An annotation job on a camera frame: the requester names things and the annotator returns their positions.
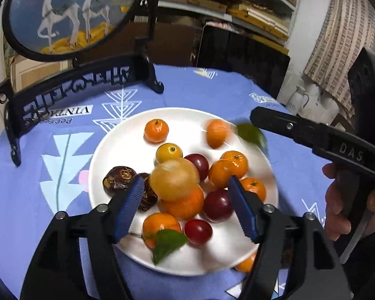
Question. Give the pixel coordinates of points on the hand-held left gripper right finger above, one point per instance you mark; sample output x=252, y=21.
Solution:
x=242, y=206

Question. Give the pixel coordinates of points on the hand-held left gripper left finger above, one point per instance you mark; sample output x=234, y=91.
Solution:
x=129, y=204

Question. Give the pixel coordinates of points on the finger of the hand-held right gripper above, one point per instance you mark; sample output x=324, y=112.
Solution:
x=278, y=123

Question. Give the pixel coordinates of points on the dark brown wrinkled fruit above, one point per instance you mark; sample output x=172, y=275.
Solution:
x=118, y=178
x=149, y=195

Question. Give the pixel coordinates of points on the dark red plum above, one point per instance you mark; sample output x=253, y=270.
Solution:
x=218, y=205
x=201, y=164

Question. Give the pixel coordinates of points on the half green tangerine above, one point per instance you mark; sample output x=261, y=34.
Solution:
x=251, y=135

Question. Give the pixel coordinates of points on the tangerine with green leaf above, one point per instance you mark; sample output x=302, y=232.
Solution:
x=161, y=225

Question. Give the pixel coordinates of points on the yellow-orange tangerine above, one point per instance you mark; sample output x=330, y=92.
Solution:
x=220, y=175

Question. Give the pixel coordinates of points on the bright red plum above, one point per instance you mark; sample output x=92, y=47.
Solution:
x=198, y=231

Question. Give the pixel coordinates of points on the yellow plum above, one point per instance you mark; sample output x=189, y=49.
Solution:
x=169, y=153
x=175, y=179

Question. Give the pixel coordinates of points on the white oval plate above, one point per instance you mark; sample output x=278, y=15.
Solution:
x=128, y=150

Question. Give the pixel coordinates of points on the large tangerine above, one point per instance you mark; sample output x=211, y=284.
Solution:
x=247, y=264
x=184, y=207

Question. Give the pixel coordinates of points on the person's right hand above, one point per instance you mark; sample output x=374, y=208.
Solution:
x=332, y=200

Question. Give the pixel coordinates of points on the white thermos jug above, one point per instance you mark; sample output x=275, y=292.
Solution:
x=297, y=100

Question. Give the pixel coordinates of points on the black flat panel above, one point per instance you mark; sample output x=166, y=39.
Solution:
x=243, y=56

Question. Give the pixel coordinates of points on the blue patterned tablecloth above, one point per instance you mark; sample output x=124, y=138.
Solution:
x=50, y=193

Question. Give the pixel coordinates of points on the beige brick-patterned curtain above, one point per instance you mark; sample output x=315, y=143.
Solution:
x=337, y=31

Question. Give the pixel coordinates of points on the pink cloth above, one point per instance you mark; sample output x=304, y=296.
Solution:
x=218, y=25

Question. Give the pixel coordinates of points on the brown cardboard box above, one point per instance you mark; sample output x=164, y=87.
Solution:
x=175, y=43

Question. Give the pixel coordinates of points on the white shelf rack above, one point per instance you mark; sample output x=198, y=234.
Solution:
x=187, y=8

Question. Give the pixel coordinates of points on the pale framed board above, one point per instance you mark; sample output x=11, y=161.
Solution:
x=34, y=72

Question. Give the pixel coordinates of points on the round deer picture table screen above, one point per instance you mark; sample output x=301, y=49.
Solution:
x=65, y=12

